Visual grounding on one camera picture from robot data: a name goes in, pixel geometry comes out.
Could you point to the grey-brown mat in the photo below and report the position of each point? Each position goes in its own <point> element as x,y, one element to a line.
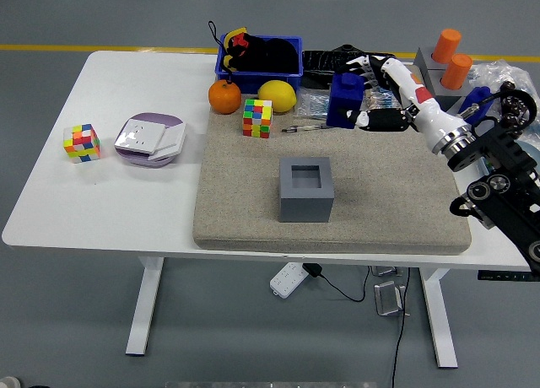
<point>253,194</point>

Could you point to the colourful three-by-three puzzle cube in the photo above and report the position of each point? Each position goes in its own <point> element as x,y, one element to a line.
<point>82,145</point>

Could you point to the white power strip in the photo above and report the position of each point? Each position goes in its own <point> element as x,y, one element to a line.
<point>287,280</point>

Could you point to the large white switch panel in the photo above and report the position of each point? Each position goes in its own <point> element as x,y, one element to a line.
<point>139,137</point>

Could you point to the orange fruit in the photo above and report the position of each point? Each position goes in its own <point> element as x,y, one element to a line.
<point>224,98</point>

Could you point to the colourful four-by-four puzzle cube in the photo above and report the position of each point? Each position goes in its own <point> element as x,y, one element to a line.
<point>257,119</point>

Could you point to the large metal bracket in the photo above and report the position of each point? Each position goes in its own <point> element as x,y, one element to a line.
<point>388,299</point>

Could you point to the small metal bracket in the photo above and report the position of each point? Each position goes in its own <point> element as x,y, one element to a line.
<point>384,271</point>

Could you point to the orange cylinder seal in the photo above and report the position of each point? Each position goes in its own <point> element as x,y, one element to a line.
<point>455,71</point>
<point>446,46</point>

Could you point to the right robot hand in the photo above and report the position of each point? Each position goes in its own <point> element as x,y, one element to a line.
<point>422,99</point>

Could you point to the black cloth bag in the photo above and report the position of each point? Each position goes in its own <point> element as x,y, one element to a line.
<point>270,55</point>

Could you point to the black plastic-wrapped bar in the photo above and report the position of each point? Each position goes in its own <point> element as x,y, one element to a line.
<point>320,61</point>

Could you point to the purple plate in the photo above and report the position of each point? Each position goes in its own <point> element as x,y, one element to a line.
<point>145,162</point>

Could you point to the clear crumpled plastic bag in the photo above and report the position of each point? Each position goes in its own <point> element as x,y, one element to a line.
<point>493,73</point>

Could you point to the bag of brown resistors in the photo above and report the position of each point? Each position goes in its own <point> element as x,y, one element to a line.
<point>379,99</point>

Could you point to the small white switch panel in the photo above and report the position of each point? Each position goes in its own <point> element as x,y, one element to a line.
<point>173,139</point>

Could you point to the yellow lemon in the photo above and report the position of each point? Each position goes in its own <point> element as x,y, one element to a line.
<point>276,95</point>

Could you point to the clear ballpoint pen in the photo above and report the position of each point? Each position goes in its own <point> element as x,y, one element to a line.
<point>304,128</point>

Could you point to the dark brown small knob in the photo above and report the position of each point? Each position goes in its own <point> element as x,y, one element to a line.
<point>514,103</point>
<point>507,85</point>
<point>509,118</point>

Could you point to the grey seal holder block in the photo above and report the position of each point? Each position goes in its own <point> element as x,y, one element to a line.
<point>447,93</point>
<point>304,206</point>
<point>423,59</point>

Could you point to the bag of blue resistors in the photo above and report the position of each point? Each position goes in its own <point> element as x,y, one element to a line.
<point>314,103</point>

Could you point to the black plug adapter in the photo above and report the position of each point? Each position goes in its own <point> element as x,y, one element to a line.
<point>313,270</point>

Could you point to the black table control panel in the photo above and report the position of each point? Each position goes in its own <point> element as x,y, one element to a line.
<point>498,275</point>

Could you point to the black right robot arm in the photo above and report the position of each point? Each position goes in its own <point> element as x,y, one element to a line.
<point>502,152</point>

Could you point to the blue plastic bin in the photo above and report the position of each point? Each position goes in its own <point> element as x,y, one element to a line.
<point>253,81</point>

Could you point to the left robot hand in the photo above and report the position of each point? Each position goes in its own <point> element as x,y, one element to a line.
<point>8,382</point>

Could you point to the white table leg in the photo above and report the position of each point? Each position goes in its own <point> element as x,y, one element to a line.
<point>441,329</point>
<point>143,312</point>

